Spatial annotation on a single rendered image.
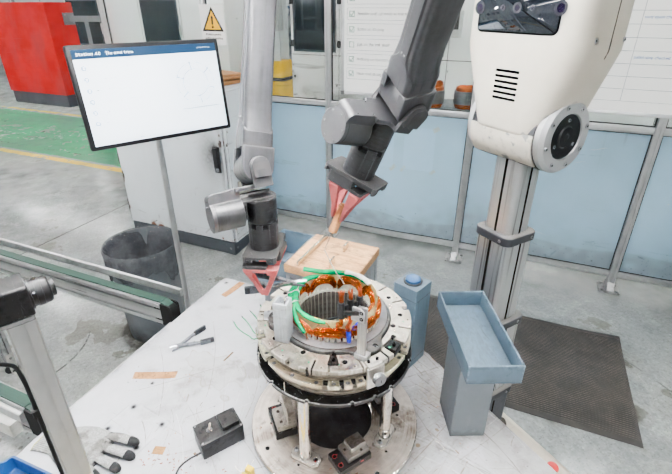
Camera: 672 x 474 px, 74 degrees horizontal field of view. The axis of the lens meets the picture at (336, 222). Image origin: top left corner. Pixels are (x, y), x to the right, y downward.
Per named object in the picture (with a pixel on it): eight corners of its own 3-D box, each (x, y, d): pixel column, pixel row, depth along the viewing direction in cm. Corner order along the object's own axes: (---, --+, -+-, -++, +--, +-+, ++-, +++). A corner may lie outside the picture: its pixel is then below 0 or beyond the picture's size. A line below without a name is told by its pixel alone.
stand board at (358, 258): (283, 271, 118) (283, 263, 117) (316, 240, 133) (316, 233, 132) (353, 290, 110) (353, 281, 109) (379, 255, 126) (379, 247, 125)
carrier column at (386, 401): (377, 439, 100) (381, 369, 90) (380, 430, 102) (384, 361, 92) (388, 442, 99) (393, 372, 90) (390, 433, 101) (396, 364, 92)
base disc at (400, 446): (218, 460, 96) (218, 457, 96) (295, 344, 129) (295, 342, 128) (394, 527, 84) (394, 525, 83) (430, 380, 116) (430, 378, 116)
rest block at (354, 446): (337, 448, 96) (337, 441, 95) (357, 436, 98) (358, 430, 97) (348, 463, 93) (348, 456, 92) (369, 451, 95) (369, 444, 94)
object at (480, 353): (501, 465, 96) (525, 366, 84) (451, 466, 96) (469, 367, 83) (467, 378, 119) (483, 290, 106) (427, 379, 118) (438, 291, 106)
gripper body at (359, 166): (371, 200, 74) (389, 161, 71) (321, 170, 77) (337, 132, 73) (384, 191, 80) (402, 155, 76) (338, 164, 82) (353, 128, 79)
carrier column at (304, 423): (298, 460, 95) (294, 389, 86) (303, 450, 97) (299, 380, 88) (308, 464, 94) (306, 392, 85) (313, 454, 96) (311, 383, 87)
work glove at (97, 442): (26, 450, 99) (23, 443, 98) (72, 410, 109) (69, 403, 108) (106, 491, 91) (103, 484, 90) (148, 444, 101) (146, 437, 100)
